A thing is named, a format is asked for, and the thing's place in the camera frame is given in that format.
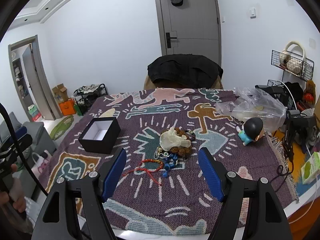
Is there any red cord bracelet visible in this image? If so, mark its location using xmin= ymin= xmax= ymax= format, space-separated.
xmin=122 ymin=158 xmax=165 ymax=186

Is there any brown rudraksha bead necklace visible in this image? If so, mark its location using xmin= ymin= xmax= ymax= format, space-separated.
xmin=161 ymin=127 xmax=197 ymax=158

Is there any blue bead bracelet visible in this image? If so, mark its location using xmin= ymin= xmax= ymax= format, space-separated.
xmin=162 ymin=153 xmax=180 ymax=178

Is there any white shell bracelet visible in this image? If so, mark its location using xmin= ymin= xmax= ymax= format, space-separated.
xmin=159 ymin=126 xmax=192 ymax=152

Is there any person's left hand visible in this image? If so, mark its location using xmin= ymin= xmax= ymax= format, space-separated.
xmin=1 ymin=164 xmax=26 ymax=213

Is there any green round floor mat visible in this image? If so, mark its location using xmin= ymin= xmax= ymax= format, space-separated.
xmin=50 ymin=115 xmax=74 ymax=141

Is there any orange paper bag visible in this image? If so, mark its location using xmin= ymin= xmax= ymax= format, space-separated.
xmin=59 ymin=99 xmax=76 ymax=116

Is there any cardboard box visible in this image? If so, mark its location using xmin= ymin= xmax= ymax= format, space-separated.
xmin=52 ymin=83 xmax=69 ymax=103

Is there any green white carton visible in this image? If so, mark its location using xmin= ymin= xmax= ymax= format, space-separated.
xmin=301 ymin=152 xmax=320 ymax=185

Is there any black open gift box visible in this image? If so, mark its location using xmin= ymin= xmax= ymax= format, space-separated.
xmin=78 ymin=117 xmax=121 ymax=154

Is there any purple patterned woven blanket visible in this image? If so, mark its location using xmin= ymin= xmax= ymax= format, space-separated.
xmin=40 ymin=88 xmax=298 ymax=236

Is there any black-haired boy figurine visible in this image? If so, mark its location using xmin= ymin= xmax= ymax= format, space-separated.
xmin=236 ymin=117 xmax=265 ymax=146

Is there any black shoe rack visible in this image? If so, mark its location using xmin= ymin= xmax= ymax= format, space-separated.
xmin=73 ymin=83 xmax=108 ymax=116

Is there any clear plastic bag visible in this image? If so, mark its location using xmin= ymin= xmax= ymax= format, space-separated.
xmin=215 ymin=87 xmax=286 ymax=133

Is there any tan chair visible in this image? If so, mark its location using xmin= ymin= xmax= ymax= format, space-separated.
xmin=144 ymin=76 xmax=223 ymax=90

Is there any black jacket on chair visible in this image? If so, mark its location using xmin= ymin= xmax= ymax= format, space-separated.
xmin=147 ymin=54 xmax=223 ymax=89

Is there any white handbag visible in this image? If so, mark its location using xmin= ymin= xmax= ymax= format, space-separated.
xmin=279 ymin=41 xmax=306 ymax=75

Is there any grey door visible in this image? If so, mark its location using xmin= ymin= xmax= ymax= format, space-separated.
xmin=155 ymin=0 xmax=221 ymax=65

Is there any black cable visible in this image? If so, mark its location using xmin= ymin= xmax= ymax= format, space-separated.
xmin=0 ymin=102 xmax=49 ymax=197

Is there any black wire wall basket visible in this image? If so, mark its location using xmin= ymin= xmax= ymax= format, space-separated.
xmin=271 ymin=50 xmax=314 ymax=82

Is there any black door handle lock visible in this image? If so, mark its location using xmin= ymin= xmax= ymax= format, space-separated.
xmin=165 ymin=32 xmax=177 ymax=49

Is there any white wall switch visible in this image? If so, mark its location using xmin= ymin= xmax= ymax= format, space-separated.
xmin=249 ymin=7 xmax=257 ymax=18

